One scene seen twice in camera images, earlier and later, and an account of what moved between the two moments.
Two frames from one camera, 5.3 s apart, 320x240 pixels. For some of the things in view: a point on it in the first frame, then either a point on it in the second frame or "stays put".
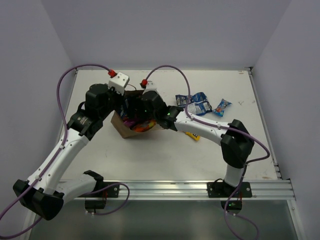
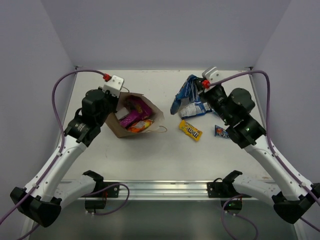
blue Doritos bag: x=124 y=109 → x=187 y=92
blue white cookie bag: x=199 y=104 stays put
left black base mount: x=111 y=192 stays put
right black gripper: x=136 y=101 → x=205 y=94
